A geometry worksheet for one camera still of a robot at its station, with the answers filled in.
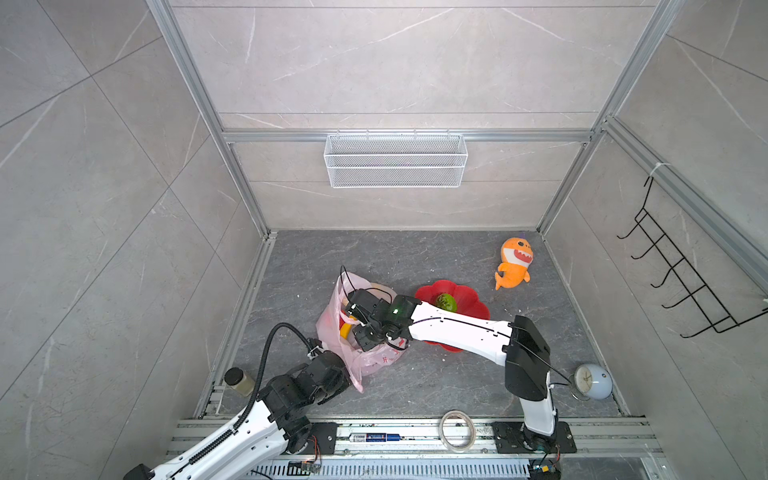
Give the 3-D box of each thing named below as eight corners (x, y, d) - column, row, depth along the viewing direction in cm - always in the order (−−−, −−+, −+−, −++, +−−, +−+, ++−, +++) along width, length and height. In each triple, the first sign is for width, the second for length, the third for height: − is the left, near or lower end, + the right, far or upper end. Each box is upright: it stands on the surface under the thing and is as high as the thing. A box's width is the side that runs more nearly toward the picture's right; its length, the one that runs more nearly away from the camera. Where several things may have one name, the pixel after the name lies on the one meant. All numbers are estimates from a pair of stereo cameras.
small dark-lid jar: (240, 397, 83) (221, 384, 73) (245, 381, 86) (227, 367, 76) (256, 397, 83) (238, 384, 73) (260, 381, 86) (244, 367, 76)
